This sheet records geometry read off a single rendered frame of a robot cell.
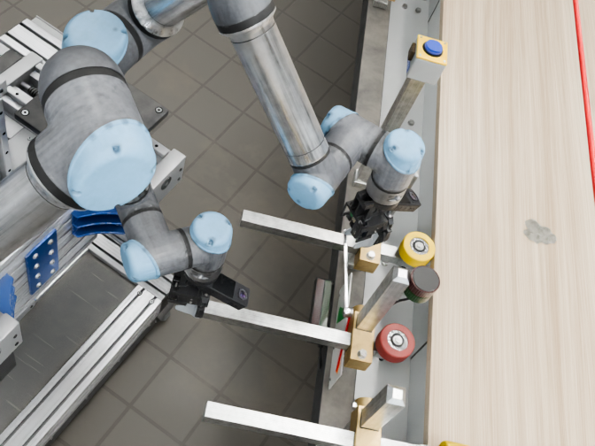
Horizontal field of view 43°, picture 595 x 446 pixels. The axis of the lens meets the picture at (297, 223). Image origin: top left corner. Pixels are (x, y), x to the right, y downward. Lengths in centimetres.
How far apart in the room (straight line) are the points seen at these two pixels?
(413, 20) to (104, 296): 139
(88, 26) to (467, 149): 102
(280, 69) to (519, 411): 91
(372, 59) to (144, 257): 129
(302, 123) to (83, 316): 124
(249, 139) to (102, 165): 205
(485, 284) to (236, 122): 151
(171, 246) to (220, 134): 166
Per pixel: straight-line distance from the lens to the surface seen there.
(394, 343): 164
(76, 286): 234
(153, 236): 133
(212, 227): 133
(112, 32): 147
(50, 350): 226
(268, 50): 119
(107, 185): 98
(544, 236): 194
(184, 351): 250
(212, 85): 312
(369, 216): 150
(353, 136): 137
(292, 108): 123
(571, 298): 190
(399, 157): 134
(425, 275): 148
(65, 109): 99
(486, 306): 178
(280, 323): 163
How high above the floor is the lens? 231
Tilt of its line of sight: 56 degrees down
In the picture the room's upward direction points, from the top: 24 degrees clockwise
